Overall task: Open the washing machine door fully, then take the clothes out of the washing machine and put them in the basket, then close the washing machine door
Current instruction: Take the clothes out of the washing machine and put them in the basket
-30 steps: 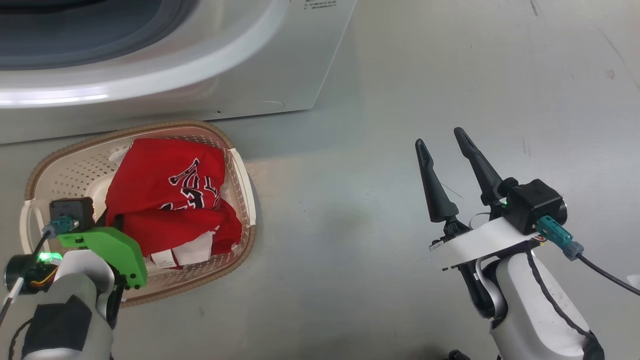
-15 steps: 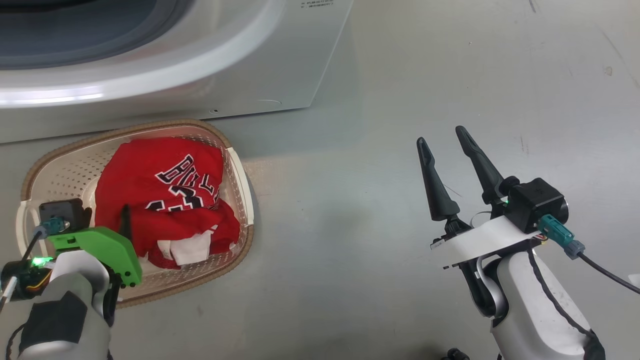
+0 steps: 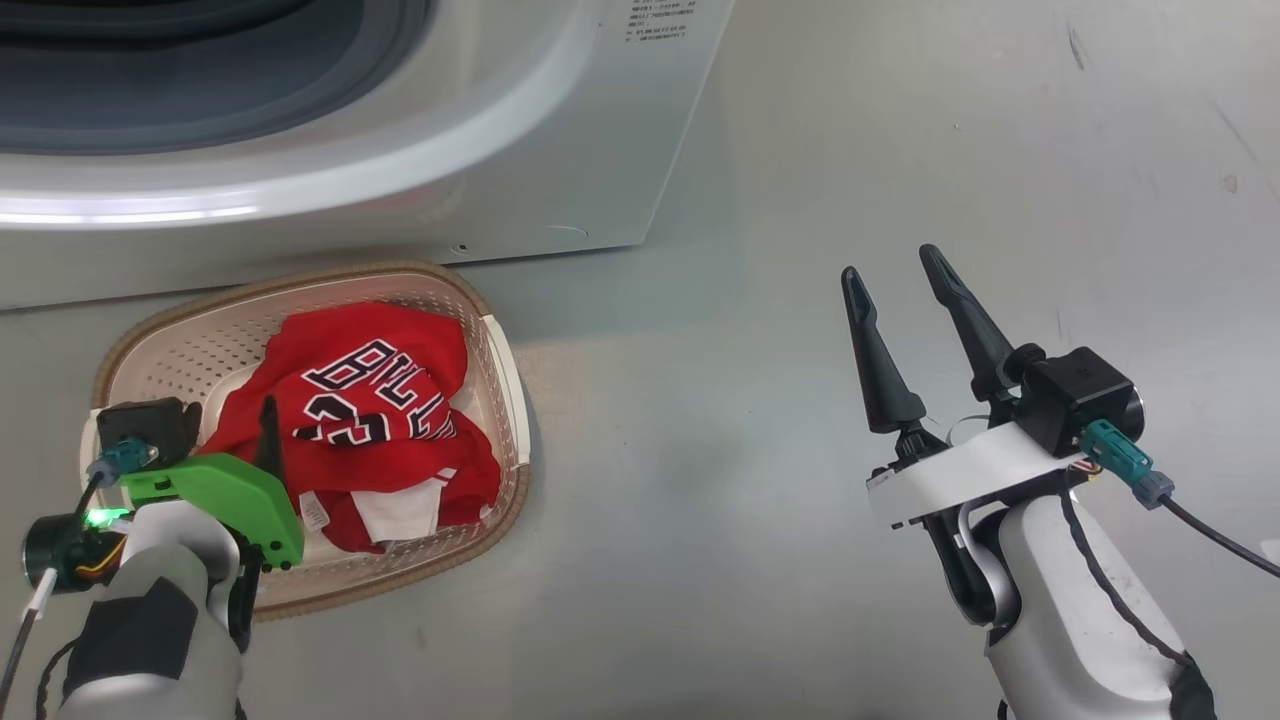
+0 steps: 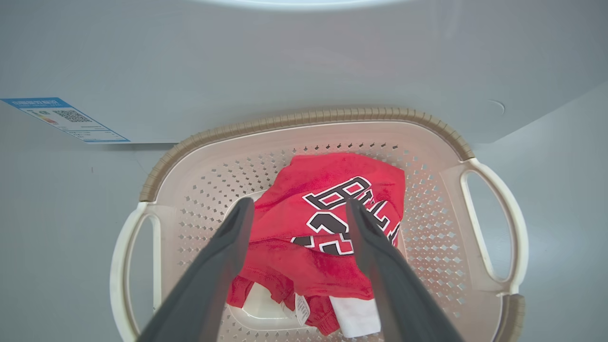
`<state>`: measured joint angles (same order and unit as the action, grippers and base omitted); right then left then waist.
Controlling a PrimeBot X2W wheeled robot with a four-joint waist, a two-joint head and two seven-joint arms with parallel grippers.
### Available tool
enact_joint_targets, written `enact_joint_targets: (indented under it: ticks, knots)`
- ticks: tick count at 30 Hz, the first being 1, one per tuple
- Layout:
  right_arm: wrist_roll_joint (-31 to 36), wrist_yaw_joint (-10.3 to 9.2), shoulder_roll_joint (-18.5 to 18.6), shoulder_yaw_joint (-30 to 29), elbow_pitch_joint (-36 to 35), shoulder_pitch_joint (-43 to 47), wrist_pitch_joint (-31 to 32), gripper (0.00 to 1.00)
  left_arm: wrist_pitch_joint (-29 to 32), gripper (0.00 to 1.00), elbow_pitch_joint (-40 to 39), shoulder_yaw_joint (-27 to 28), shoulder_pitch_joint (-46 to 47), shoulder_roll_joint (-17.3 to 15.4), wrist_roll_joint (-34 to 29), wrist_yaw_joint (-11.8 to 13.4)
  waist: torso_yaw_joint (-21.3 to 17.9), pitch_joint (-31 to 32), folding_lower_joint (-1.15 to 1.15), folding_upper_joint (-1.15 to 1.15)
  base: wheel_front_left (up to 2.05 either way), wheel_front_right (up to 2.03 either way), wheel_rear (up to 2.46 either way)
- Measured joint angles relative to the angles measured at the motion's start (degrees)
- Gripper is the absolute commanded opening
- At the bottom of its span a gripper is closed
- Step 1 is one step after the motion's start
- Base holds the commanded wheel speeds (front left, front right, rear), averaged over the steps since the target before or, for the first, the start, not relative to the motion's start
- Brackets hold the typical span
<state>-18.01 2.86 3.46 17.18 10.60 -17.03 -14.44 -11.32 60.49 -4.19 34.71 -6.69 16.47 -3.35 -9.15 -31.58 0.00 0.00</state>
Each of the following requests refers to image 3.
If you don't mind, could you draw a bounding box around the red basketball jersey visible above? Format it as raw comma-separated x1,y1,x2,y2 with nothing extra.
198,302,503,554

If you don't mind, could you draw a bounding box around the teal-plug camera cable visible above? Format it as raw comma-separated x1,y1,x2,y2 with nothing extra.
0,438,161,701
1080,420,1280,579

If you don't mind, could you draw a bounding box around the teal-plug left camera cable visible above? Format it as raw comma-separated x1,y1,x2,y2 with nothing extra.
0,438,161,701

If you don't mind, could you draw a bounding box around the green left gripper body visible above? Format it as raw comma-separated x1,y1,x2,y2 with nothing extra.
118,453,304,573

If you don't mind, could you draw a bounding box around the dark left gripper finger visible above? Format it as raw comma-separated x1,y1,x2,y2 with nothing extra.
255,395,289,493

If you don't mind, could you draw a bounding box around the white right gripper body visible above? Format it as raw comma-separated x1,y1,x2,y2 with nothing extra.
865,420,1101,532

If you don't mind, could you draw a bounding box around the small printed text sticker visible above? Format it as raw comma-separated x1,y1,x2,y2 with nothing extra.
625,0,699,49

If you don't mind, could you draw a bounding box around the cream perforated laundry basket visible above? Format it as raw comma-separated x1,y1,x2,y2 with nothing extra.
80,262,533,623

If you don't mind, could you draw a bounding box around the teal-plug right camera cable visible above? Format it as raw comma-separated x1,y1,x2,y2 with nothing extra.
1080,420,1280,579

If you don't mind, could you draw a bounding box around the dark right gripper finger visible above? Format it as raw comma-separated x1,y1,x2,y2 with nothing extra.
918,243,1046,423
840,265,929,437

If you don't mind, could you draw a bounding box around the white front-load washing machine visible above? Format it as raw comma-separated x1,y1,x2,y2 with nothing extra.
0,0,736,311

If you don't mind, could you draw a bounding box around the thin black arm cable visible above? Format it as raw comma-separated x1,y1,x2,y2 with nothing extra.
1058,490,1193,669

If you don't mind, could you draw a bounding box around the grey rubber door gasket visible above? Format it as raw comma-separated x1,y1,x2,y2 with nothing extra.
0,0,433,158

